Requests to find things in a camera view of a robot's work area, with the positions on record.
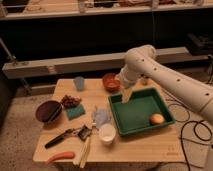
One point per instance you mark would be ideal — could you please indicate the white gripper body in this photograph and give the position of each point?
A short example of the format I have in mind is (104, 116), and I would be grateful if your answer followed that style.
(128, 77)

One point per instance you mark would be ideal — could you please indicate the yellow gripper fingers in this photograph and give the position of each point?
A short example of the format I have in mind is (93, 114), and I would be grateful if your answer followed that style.
(126, 94)

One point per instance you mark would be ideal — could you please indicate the light blue towel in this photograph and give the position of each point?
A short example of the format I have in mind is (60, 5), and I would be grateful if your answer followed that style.
(100, 116)

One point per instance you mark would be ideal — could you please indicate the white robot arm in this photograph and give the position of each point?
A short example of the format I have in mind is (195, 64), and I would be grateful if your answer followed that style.
(195, 94)

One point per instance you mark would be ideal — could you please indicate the red bowl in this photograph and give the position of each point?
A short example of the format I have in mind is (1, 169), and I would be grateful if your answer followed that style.
(110, 83)

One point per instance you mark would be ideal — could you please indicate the dark maroon bowl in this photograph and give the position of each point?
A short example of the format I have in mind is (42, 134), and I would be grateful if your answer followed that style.
(48, 111)

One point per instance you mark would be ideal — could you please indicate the small object behind tray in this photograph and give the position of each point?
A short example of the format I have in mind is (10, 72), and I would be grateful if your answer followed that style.
(144, 80)

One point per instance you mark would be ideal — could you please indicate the green plastic tray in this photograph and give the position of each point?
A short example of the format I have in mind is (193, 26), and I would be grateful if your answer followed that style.
(133, 117)

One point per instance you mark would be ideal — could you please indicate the yellow orange fruit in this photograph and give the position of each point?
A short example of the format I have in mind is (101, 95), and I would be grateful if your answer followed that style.
(156, 119)

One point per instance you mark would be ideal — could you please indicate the white cup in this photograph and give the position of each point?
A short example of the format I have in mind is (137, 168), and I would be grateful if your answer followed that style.
(107, 133)

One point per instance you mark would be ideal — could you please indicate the blue translucent cup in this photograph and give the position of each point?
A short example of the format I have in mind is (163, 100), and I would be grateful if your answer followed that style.
(79, 83)

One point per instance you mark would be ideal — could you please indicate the green sponge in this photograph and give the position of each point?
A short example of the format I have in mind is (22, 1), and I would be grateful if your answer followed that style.
(75, 112)

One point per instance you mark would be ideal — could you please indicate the black metal spatula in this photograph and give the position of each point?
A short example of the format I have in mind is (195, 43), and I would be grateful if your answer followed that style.
(84, 133)

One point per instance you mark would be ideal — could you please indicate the brown grape bunch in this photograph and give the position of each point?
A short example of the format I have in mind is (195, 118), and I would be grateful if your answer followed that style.
(70, 102)

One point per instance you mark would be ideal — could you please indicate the orange carrot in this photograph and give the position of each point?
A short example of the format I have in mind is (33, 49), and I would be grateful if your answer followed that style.
(59, 156)

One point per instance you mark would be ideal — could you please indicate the wooden beam rail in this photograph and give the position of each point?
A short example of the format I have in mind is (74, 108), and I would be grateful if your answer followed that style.
(35, 68)

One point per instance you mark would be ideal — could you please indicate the black handled knife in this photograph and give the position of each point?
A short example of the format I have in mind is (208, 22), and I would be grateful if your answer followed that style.
(59, 138)

